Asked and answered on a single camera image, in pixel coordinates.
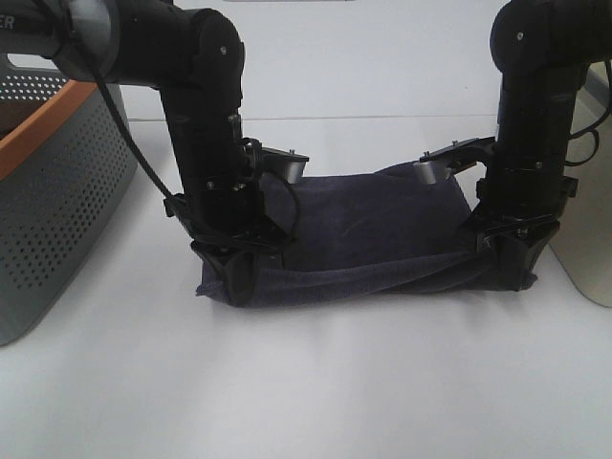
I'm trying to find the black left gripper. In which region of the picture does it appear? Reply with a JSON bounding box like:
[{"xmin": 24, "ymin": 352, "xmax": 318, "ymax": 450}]
[{"xmin": 164, "ymin": 176, "xmax": 296, "ymax": 306}]

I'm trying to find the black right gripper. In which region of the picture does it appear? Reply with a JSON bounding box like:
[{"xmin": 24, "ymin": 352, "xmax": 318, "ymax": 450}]
[{"xmin": 470, "ymin": 160, "xmax": 579, "ymax": 292}]

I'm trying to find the dark navy towel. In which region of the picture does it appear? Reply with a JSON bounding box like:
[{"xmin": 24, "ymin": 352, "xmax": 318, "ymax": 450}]
[{"xmin": 194, "ymin": 162, "xmax": 536, "ymax": 310}]

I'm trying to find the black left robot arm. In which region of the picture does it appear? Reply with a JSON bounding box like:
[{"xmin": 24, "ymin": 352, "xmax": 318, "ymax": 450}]
[{"xmin": 1, "ymin": 1, "xmax": 307, "ymax": 306}]

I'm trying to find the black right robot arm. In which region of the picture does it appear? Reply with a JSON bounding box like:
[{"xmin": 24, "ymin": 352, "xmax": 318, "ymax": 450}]
[{"xmin": 474, "ymin": 1, "xmax": 611, "ymax": 291}]

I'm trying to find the beige basket grey rim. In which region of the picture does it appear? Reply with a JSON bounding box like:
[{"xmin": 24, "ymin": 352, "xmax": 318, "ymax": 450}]
[{"xmin": 551, "ymin": 63, "xmax": 611, "ymax": 308}]

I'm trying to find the grey perforated basket orange rim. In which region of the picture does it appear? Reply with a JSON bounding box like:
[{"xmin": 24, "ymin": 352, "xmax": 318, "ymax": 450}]
[{"xmin": 1, "ymin": 55, "xmax": 137, "ymax": 346}]

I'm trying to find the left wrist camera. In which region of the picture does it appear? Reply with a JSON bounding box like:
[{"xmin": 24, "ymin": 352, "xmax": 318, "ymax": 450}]
[{"xmin": 242, "ymin": 138, "xmax": 310, "ymax": 185}]

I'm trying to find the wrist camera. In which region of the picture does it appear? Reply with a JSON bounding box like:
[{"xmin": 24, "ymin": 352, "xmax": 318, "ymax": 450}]
[
  {"xmin": 413, "ymin": 137, "xmax": 496, "ymax": 185},
  {"xmin": 242, "ymin": 138, "xmax": 310, "ymax": 185}
]

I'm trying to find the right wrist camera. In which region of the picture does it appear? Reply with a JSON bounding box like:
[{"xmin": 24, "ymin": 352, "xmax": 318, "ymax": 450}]
[{"xmin": 413, "ymin": 137, "xmax": 496, "ymax": 185}]

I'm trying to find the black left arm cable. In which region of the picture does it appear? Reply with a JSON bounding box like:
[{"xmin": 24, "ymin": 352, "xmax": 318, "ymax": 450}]
[{"xmin": 40, "ymin": 0, "xmax": 300, "ymax": 250}]

